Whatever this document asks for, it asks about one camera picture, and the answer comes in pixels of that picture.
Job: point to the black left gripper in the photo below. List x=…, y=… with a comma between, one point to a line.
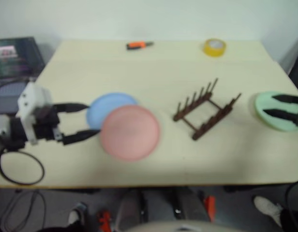
x=46, y=123

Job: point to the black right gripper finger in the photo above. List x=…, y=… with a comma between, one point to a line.
x=284, y=116
x=289, y=99

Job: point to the green plate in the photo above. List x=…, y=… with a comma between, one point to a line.
x=261, y=104

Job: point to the blue plate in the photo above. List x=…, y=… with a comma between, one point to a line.
x=108, y=106

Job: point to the red plate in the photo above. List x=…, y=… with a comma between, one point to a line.
x=129, y=133

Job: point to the brown wooden dish rack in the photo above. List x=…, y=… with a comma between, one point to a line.
x=212, y=122

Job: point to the open laptop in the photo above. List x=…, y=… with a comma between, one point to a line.
x=13, y=58

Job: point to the yellow tape roll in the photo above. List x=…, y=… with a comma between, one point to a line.
x=214, y=49

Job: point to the black and white shoe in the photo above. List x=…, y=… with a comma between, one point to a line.
x=76, y=213

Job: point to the orange and black pliers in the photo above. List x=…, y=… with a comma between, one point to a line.
x=137, y=45

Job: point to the orange and black tool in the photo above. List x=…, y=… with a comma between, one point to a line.
x=210, y=207
x=104, y=221

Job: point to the pale rounded robot torso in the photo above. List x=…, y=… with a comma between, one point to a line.
x=183, y=227

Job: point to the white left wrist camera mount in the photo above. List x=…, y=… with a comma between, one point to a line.
x=30, y=101

